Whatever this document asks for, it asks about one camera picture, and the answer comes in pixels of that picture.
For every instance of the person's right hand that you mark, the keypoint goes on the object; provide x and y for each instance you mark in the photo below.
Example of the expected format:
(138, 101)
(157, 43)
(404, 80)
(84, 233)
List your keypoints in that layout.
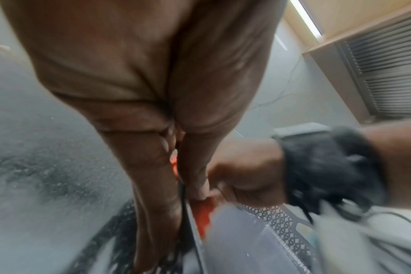
(253, 166)

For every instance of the long ceiling light tube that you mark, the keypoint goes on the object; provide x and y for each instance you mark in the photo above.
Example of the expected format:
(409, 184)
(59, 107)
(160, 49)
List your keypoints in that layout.
(305, 17)

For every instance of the person's right forearm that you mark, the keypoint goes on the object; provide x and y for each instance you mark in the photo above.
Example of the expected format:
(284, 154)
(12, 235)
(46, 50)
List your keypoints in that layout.
(402, 160)

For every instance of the person's left hand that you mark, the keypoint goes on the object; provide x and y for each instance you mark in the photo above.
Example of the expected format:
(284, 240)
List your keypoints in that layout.
(124, 67)

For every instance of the grey white cloth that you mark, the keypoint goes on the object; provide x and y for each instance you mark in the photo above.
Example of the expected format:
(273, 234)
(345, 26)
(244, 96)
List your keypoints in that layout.
(361, 246)

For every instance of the orange plastic object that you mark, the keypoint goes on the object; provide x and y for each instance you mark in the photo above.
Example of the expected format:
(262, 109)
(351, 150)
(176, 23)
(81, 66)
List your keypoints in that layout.
(205, 214)

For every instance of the grey louvred vent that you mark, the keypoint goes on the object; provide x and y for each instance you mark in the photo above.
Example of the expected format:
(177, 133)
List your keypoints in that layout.
(385, 72)

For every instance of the grey lattice plastic basket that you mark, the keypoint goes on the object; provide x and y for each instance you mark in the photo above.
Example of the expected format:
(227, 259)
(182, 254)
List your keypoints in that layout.
(259, 240)

